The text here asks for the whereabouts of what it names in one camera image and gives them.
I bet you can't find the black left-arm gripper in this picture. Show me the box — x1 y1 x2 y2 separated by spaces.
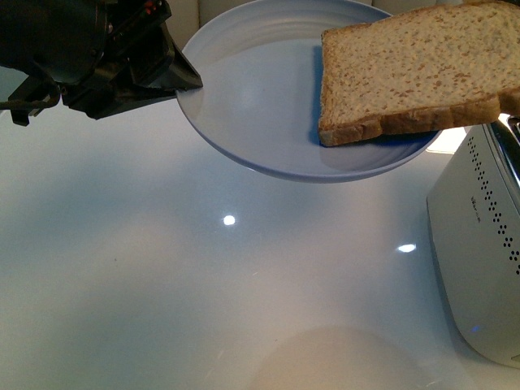
1 1 203 125

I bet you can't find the light blue plate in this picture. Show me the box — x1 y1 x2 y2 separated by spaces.
178 1 436 183

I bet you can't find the brown bread slice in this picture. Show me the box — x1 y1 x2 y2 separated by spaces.
318 1 519 146

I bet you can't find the white chrome-top toaster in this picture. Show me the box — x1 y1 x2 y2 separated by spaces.
427 114 519 368

